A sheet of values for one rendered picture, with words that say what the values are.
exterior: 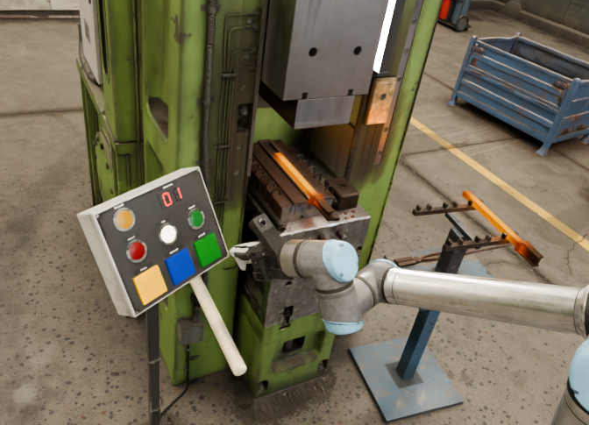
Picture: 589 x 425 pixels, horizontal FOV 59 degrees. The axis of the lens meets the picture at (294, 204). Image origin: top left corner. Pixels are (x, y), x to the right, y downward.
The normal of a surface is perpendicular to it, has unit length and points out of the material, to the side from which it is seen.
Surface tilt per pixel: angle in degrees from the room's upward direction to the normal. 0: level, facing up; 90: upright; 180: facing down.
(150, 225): 60
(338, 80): 90
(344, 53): 90
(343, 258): 54
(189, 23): 90
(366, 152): 90
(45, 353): 0
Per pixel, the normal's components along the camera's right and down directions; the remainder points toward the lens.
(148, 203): 0.75, -0.04
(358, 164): 0.46, 0.55
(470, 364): 0.14, -0.82
